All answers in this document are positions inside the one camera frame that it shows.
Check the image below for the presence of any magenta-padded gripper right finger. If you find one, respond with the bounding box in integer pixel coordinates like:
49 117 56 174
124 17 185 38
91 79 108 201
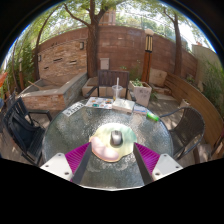
132 142 184 185

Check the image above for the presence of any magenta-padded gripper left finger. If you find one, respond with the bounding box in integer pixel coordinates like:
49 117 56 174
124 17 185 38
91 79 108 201
39 142 93 185

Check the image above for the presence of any dark grey computer mouse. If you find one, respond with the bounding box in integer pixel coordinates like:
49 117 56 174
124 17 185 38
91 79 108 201
109 129 125 148

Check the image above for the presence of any pastel blob-shaped mouse pad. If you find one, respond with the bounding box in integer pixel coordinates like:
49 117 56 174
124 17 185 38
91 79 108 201
88 122 138 164

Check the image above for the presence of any black slatted patio chair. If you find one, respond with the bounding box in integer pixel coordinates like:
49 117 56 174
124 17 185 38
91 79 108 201
3 96 54 166

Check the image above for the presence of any dark wicker armchair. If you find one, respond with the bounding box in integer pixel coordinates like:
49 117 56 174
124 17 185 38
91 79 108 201
159 106 206 161

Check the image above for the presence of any black backpack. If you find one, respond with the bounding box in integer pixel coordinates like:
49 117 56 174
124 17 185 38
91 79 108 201
8 114 38 148

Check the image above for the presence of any small green marker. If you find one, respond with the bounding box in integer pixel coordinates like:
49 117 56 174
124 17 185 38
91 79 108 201
145 111 161 123

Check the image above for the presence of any black and white printed paper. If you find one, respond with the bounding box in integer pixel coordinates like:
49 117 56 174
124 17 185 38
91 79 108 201
62 101 86 118

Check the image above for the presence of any thin pale blue booklet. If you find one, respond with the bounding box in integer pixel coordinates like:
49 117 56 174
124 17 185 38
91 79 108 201
133 104 149 116

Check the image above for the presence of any thick white book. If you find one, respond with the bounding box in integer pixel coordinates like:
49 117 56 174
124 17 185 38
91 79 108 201
111 98 136 115

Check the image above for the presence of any colourful open magazine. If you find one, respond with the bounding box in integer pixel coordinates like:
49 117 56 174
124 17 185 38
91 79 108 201
84 96 115 111

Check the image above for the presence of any white planter box with plant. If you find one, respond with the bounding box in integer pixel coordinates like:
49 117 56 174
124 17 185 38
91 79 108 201
128 78 153 108

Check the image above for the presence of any curved wooden bench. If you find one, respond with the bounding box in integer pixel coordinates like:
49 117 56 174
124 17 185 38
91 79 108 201
164 71 224 148

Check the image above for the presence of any stone brick raised basin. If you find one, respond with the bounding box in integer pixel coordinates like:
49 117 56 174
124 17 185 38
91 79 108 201
18 71 89 111

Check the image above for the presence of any clear plastic cup with straw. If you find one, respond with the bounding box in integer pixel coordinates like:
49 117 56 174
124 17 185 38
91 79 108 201
111 77 124 102

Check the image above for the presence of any beige stone slab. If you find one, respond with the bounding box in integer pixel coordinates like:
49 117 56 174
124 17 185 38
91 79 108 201
148 67 169 88

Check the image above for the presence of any dark wooden slatted chair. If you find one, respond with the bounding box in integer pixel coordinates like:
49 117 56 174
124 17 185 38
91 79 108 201
84 69 137 101

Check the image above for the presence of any orange patio umbrella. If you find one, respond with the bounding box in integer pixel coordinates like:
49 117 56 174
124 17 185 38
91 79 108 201
0 71 9 89

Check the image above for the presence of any thin dark-trunked tree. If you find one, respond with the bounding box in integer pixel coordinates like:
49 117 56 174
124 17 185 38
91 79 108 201
32 9 58 83

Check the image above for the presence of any large forked tree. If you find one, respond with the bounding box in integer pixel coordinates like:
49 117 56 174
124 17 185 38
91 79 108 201
63 0 112 79

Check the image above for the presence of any slender leaning tree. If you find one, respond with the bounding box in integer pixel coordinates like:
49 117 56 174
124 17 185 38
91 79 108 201
162 9 184 78

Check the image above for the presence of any wooden garden lamp post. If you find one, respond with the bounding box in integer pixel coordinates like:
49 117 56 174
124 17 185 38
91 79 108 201
140 28 156 84

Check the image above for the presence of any beige wall utility box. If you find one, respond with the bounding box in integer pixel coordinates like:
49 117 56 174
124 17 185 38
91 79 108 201
99 57 111 71

